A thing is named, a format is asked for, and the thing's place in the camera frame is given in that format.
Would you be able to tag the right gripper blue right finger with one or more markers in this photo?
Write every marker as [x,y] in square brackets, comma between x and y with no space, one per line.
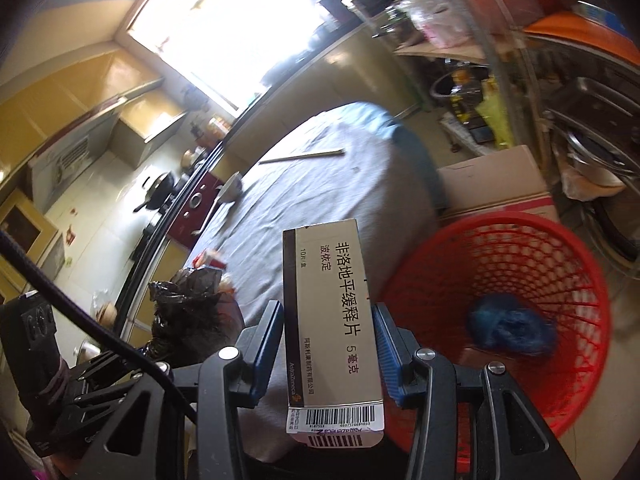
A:
[395,347]

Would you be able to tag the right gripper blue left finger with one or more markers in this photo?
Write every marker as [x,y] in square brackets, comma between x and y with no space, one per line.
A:
[258,346]

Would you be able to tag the black plastic trash bag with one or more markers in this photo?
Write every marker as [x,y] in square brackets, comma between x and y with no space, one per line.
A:
[194,317]

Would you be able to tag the grey medicine box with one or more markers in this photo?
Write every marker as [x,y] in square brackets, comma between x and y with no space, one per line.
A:
[335,397]

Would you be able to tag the blue bag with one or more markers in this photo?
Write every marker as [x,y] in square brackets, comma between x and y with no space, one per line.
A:
[501,322]

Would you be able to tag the red plastic mesh basket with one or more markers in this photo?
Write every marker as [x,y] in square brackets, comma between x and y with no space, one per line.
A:
[486,414]

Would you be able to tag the dark red built-in oven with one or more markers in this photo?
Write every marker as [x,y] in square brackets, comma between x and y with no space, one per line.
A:
[193,212]

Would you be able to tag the white ceramic bowl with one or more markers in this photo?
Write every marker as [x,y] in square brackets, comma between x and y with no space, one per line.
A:
[231,190]

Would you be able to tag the black wok with lid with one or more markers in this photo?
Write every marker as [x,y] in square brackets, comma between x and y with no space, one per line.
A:
[158,192]

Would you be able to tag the grey tablecloth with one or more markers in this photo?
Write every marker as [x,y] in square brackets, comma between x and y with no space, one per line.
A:
[386,181]

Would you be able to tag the cardboard box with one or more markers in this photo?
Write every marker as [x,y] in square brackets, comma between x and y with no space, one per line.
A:
[507,180]

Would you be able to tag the long wooden stick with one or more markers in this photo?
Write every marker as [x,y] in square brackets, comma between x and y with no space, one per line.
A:
[291,158]

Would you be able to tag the range hood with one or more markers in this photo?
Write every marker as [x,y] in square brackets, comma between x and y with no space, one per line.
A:
[58,166]

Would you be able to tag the metal storage shelf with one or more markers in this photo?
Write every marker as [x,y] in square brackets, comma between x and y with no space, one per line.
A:
[567,74]

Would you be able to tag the pink plastic bag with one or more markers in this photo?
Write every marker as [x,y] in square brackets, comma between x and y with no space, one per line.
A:
[438,21]

